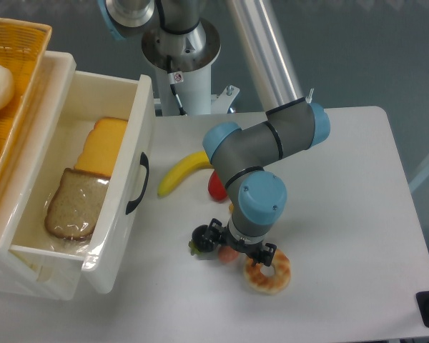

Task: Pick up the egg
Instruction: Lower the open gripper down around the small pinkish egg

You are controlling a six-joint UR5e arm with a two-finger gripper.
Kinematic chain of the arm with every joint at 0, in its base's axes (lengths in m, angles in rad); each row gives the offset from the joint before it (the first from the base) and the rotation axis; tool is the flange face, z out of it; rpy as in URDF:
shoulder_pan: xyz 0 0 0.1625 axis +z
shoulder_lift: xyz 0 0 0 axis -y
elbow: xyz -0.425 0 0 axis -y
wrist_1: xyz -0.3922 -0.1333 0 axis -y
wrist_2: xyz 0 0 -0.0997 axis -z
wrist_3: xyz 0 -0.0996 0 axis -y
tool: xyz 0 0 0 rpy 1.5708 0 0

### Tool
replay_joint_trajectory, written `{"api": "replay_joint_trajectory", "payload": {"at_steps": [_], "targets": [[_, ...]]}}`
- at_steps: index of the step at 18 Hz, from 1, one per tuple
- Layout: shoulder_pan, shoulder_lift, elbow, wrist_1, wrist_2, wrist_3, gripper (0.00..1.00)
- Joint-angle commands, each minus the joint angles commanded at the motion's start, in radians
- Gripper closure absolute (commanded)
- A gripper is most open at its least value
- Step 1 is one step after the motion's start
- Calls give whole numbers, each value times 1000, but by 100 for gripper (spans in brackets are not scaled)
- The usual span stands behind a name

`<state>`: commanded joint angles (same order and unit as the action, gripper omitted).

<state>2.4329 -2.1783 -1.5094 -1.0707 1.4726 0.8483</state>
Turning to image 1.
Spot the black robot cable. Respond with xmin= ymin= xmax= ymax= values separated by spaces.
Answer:
xmin=166 ymin=55 xmax=187 ymax=116

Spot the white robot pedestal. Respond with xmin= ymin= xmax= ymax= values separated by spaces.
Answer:
xmin=154 ymin=62 xmax=212 ymax=116

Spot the red toy bell pepper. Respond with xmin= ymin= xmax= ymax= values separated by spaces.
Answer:
xmin=207 ymin=171 xmax=227 ymax=202

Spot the white drawer cabinet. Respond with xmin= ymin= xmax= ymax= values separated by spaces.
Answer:
xmin=0 ymin=51 xmax=76 ymax=297

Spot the brown toy bread slice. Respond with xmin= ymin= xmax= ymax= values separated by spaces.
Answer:
xmin=44 ymin=168 xmax=110 ymax=241

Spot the white plastic drawer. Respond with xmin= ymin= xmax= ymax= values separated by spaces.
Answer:
xmin=10 ymin=71 xmax=155 ymax=300

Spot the toy bagel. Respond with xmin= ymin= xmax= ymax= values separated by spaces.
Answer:
xmin=243 ymin=249 xmax=291 ymax=295

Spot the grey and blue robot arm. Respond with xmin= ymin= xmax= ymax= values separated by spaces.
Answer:
xmin=99 ymin=1 xmax=330 ymax=266

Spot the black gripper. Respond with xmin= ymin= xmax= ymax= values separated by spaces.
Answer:
xmin=204 ymin=218 xmax=276 ymax=267

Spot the yellow toy banana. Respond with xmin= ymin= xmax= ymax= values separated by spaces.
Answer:
xmin=157 ymin=151 xmax=212 ymax=198

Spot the yellow woven basket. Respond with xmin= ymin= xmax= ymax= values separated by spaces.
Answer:
xmin=0 ymin=16 xmax=53 ymax=212

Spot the brown toy egg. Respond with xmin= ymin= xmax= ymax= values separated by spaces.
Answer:
xmin=218 ymin=246 xmax=239 ymax=264

